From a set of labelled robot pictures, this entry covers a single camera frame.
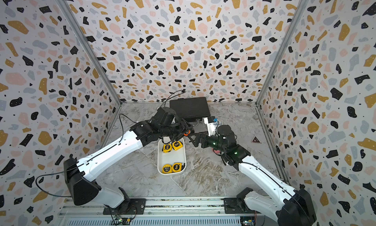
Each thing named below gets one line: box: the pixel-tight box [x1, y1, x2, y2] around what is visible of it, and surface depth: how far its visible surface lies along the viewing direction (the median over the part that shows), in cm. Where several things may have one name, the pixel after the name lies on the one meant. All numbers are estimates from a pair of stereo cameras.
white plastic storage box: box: [157, 136, 187, 176], surface depth 92 cm
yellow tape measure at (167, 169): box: [162, 163, 173, 174], surface depth 85 cm
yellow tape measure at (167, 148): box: [162, 143, 173, 154], surface depth 94 cm
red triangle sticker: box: [251, 135, 262, 144], surface depth 102 cm
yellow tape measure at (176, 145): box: [171, 140, 184, 151], surface depth 96 cm
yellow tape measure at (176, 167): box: [171, 162, 183, 173], surface depth 87 cm
